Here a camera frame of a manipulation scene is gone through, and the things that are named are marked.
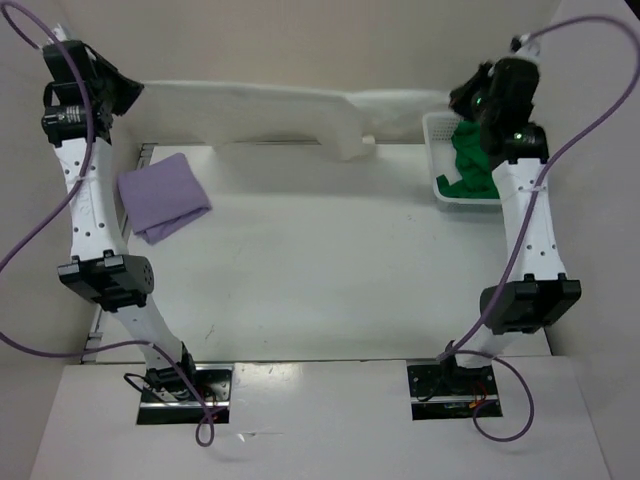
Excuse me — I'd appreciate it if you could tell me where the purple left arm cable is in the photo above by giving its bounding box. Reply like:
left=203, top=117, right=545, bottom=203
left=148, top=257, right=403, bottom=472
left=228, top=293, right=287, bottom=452
left=0, top=0, right=229, bottom=447

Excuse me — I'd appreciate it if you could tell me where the green t shirt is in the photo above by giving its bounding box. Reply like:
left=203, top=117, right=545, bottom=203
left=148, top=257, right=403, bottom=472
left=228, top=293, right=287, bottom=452
left=436, top=120, right=499, bottom=200

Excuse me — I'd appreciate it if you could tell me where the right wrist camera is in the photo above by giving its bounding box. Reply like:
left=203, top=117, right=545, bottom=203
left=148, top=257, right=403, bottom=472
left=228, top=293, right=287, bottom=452
left=509, top=34, right=541, bottom=65

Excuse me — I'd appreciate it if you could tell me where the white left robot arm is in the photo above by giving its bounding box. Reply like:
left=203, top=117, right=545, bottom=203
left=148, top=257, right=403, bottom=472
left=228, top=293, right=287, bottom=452
left=42, top=40, right=200, bottom=400

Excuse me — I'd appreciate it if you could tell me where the white t shirt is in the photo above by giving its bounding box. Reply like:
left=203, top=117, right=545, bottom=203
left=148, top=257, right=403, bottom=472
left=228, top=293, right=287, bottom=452
left=127, top=81, right=449, bottom=161

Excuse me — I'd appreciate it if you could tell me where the purple t shirt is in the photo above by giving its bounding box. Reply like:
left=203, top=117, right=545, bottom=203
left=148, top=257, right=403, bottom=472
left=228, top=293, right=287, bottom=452
left=117, top=153, right=212, bottom=245

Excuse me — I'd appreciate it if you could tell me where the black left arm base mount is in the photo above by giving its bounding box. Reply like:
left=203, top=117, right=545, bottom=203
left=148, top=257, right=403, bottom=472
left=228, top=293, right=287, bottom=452
left=123, top=364, right=234, bottom=425

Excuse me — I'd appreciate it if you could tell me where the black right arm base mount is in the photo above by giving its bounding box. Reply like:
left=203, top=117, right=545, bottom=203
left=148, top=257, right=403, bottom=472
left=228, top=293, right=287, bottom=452
left=406, top=362, right=503, bottom=421

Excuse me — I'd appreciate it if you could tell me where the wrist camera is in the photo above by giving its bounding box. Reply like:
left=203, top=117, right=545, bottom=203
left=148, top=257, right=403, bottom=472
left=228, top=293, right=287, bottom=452
left=509, top=34, right=541, bottom=65
left=52, top=23, right=75, bottom=42

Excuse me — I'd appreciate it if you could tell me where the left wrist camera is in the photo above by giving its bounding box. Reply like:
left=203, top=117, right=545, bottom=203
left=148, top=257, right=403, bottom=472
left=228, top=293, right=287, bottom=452
left=52, top=23, right=75, bottom=42

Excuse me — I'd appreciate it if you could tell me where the white plastic laundry basket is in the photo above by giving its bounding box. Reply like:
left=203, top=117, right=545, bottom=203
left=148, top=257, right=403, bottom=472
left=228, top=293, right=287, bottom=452
left=422, top=111, right=501, bottom=213

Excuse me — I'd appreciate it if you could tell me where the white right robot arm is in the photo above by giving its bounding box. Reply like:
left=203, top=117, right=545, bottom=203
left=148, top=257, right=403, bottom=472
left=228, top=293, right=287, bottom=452
left=437, top=55, right=582, bottom=393

